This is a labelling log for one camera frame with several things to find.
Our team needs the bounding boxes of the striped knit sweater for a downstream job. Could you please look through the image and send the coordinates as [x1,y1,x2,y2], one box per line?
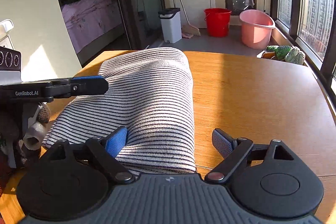
[42,47,196,174]

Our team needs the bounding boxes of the gloved left hand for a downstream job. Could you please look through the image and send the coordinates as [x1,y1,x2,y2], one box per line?
[0,102,51,169]

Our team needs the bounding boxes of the bed with pink sheet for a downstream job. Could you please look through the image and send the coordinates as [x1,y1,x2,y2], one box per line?
[61,0,122,53]

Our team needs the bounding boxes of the white trash bin black lid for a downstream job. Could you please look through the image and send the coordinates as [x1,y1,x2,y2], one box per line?
[158,7,182,44]

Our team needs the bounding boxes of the broom with pink dustpan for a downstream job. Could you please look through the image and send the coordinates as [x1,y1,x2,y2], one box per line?
[179,0,201,39]

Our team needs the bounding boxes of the white green knitted slipper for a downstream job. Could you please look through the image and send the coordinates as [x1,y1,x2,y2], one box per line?
[285,47,306,65]

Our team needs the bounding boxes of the pink plastic basin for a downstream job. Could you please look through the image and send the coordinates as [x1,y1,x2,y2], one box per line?
[239,10,275,50]

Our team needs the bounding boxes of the red plastic bucket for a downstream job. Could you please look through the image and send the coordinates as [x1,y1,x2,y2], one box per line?
[204,8,231,38]

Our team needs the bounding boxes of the white wall socket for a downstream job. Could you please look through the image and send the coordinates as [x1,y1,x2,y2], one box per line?
[0,19,14,50]

